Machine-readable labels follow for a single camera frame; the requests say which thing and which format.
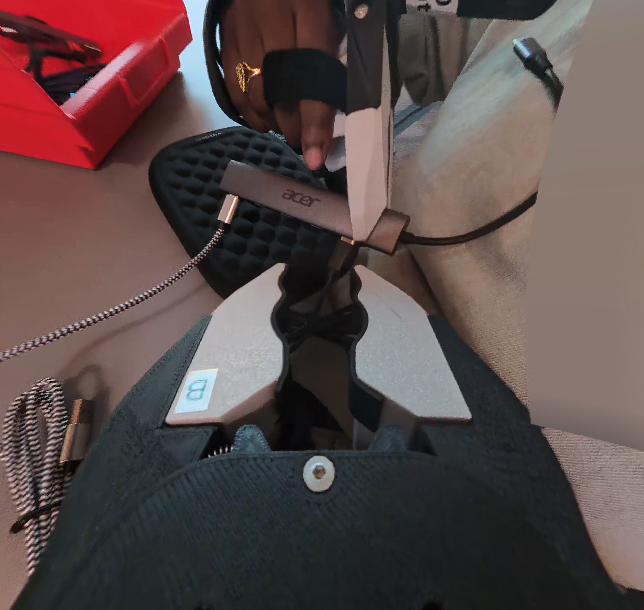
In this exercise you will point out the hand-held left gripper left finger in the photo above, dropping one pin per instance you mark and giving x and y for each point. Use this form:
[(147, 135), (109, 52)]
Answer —
[(236, 348)]

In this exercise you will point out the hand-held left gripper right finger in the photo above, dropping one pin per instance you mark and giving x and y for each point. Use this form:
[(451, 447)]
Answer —
[(402, 358)]

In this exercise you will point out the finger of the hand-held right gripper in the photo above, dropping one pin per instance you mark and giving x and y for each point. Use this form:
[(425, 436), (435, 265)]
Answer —
[(370, 167)]

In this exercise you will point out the red bin with black divider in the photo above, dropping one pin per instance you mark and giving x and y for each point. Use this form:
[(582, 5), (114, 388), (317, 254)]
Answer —
[(126, 11)]

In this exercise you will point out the person's right hand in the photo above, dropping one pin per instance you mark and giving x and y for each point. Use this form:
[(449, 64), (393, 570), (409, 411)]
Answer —
[(281, 11)]

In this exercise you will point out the black honeycomb cushion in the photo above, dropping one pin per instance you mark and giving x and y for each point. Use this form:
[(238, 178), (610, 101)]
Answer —
[(201, 177)]

